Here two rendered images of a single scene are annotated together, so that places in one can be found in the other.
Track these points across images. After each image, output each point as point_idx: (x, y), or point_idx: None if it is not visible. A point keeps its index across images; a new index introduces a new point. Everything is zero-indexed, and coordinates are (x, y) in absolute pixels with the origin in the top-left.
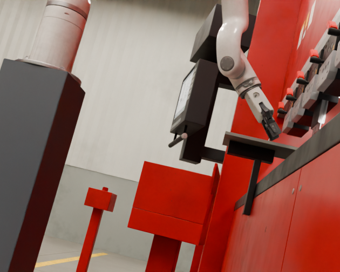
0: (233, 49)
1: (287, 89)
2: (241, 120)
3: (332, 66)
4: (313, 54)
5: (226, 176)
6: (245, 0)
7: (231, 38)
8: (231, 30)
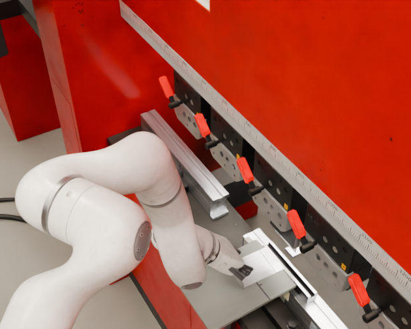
0: (198, 276)
1: (197, 121)
2: (74, 46)
3: (345, 287)
4: (300, 235)
5: (84, 120)
6: (184, 194)
7: (193, 268)
8: (186, 257)
